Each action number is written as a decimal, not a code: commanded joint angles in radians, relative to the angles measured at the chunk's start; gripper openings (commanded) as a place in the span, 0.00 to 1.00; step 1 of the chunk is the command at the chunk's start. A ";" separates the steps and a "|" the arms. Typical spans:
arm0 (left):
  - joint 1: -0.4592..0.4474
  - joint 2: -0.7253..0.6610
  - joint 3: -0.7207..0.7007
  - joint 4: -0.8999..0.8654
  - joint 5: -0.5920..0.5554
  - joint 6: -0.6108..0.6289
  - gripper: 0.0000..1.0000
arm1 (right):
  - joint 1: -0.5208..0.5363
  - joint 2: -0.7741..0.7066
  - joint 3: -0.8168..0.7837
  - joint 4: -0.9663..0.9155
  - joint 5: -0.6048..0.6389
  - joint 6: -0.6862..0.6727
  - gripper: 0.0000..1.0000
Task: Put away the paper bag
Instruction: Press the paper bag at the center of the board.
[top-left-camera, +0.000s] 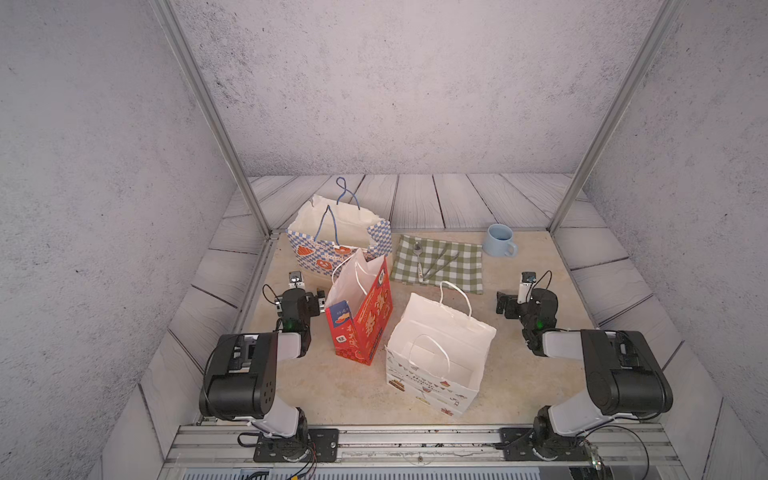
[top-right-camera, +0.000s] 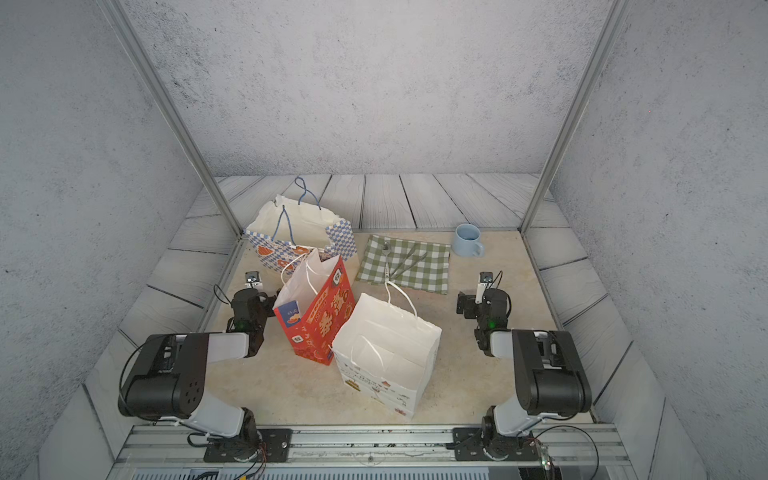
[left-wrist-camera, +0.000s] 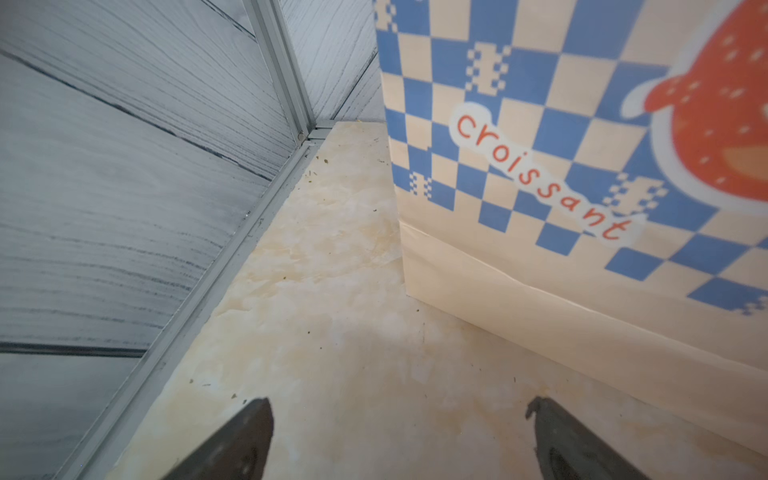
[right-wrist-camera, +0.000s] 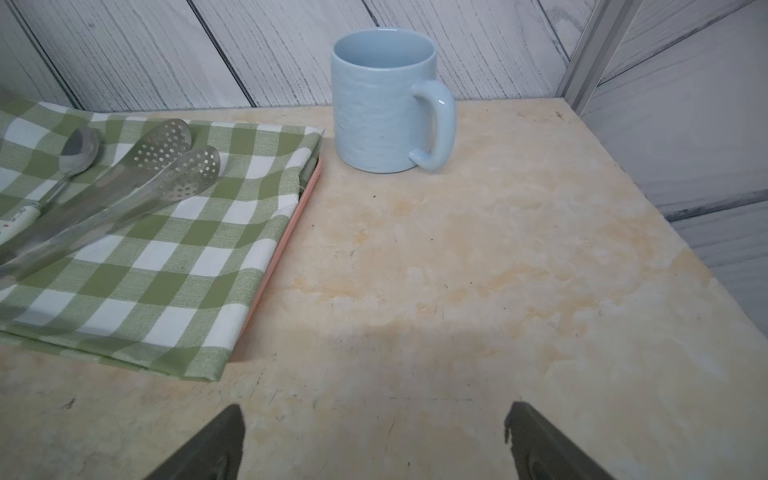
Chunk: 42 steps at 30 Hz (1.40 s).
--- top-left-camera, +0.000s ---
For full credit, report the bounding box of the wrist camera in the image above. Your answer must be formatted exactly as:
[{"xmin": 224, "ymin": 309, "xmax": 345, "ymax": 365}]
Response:
[
  {"xmin": 289, "ymin": 271, "xmax": 305, "ymax": 289},
  {"xmin": 517, "ymin": 271, "xmax": 537, "ymax": 304}
]

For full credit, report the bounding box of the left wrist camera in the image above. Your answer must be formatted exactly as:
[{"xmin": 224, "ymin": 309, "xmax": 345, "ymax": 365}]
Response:
[{"xmin": 289, "ymin": 271, "xmax": 305, "ymax": 289}]

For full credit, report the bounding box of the red paper gift bag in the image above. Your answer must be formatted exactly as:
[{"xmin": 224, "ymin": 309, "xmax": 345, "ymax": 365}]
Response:
[{"xmin": 325, "ymin": 250, "xmax": 393, "ymax": 365}]

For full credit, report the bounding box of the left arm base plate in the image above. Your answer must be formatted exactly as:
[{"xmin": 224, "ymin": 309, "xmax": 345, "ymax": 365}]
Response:
[{"xmin": 253, "ymin": 428, "xmax": 340, "ymax": 463}]

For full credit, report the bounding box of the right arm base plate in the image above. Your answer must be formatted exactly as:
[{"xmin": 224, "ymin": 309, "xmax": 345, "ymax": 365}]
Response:
[{"xmin": 494, "ymin": 427, "xmax": 590, "ymax": 462}]

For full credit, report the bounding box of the white Happy Every Day bag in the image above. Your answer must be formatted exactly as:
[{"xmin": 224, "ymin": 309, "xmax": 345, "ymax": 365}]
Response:
[{"xmin": 384, "ymin": 281, "xmax": 498, "ymax": 422}]

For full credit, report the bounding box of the right frame post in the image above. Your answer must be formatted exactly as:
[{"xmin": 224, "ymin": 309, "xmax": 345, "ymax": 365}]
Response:
[{"xmin": 547, "ymin": 0, "xmax": 684, "ymax": 235}]

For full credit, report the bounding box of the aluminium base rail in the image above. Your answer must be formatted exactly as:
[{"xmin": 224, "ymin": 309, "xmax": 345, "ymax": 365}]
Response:
[{"xmin": 159, "ymin": 424, "xmax": 688, "ymax": 479}]

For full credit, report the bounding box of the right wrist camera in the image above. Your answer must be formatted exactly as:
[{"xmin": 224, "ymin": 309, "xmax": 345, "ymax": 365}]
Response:
[{"xmin": 517, "ymin": 271, "xmax": 537, "ymax": 304}]

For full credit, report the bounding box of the metal spoon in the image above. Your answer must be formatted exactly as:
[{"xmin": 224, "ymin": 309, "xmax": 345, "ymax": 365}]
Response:
[{"xmin": 413, "ymin": 242, "xmax": 424, "ymax": 283}]

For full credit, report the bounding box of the light blue mug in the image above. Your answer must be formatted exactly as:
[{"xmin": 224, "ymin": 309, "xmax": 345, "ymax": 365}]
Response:
[{"xmin": 482, "ymin": 224, "xmax": 519, "ymax": 258}]

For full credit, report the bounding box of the metal fork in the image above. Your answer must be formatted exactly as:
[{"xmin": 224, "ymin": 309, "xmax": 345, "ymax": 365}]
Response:
[{"xmin": 423, "ymin": 245, "xmax": 460, "ymax": 281}]

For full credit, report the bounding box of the blue checkered paper bag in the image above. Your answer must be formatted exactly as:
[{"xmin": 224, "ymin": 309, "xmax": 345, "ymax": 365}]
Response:
[{"xmin": 286, "ymin": 176, "xmax": 393, "ymax": 275}]

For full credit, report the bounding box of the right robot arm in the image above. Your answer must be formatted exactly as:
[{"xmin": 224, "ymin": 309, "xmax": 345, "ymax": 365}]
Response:
[{"xmin": 496, "ymin": 287, "xmax": 674, "ymax": 460}]

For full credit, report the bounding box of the frame post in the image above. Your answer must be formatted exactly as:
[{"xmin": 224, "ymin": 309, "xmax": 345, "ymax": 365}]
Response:
[
  {"xmin": 151, "ymin": 0, "xmax": 272, "ymax": 236},
  {"xmin": 547, "ymin": 0, "xmax": 684, "ymax": 235}
]

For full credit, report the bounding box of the left frame post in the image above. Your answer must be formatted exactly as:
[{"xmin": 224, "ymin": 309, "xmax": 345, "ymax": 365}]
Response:
[{"xmin": 151, "ymin": 0, "xmax": 272, "ymax": 236}]

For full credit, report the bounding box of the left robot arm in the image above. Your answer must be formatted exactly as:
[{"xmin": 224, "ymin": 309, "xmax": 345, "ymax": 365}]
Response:
[{"xmin": 199, "ymin": 288, "xmax": 325, "ymax": 441}]

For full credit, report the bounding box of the green checkered cloth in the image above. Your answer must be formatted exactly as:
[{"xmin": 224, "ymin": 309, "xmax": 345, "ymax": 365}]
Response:
[{"xmin": 391, "ymin": 235, "xmax": 484, "ymax": 295}]

